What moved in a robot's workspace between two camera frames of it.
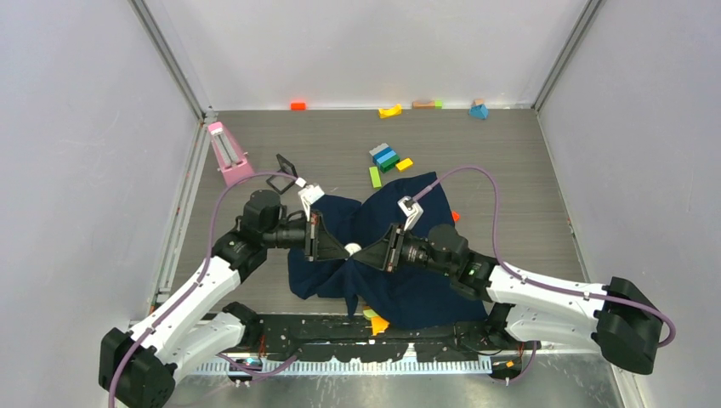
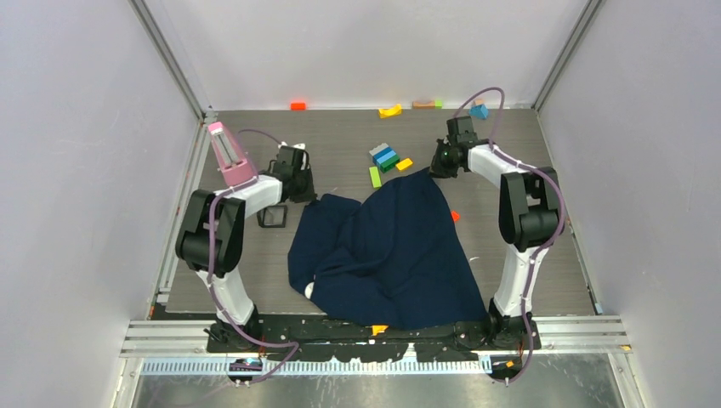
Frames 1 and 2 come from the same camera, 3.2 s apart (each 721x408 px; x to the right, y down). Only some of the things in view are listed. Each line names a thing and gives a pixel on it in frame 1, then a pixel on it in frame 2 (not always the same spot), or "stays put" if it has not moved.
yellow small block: x=404 y=164 stays put
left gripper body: x=286 y=234 → x=304 y=190
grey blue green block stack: x=385 y=157 stays put
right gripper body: x=416 y=251 → x=443 y=163
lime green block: x=375 y=177 stays put
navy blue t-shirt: x=399 y=299 stays put
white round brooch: x=353 y=247 → x=309 y=290
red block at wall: x=298 y=106 stays put
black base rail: x=333 y=337 stays put
